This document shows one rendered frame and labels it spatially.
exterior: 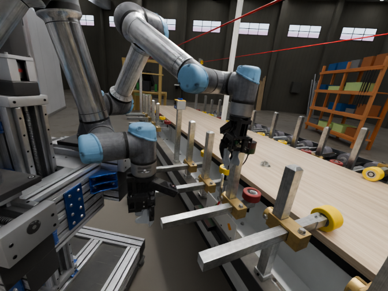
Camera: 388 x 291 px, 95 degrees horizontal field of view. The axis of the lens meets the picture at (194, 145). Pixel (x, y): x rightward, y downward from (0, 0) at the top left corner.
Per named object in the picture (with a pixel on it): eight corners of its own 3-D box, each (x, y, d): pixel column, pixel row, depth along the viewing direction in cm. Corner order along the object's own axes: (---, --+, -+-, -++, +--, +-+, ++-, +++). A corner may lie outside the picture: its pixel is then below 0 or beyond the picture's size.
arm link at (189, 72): (101, -17, 57) (208, 66, 43) (130, -2, 66) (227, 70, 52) (94, 22, 63) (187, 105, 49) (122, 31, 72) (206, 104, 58)
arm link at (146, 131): (122, 121, 50) (152, 120, 54) (125, 157, 54) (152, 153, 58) (127, 129, 44) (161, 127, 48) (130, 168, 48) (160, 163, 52)
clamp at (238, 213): (235, 220, 75) (238, 210, 73) (219, 200, 86) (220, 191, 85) (246, 217, 77) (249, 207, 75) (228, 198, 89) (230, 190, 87)
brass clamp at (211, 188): (206, 194, 97) (207, 186, 95) (196, 181, 109) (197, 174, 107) (216, 192, 100) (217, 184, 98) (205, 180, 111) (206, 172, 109)
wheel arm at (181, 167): (146, 175, 110) (146, 169, 109) (145, 172, 113) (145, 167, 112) (208, 168, 128) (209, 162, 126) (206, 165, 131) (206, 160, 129)
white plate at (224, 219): (232, 243, 78) (236, 225, 74) (205, 206, 100) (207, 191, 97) (233, 243, 78) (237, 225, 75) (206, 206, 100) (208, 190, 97)
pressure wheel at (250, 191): (246, 219, 79) (251, 197, 75) (235, 208, 86) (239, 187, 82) (260, 215, 82) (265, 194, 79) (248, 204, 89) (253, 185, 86)
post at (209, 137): (200, 208, 109) (209, 131, 93) (197, 204, 112) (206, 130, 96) (205, 206, 110) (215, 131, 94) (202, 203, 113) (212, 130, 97)
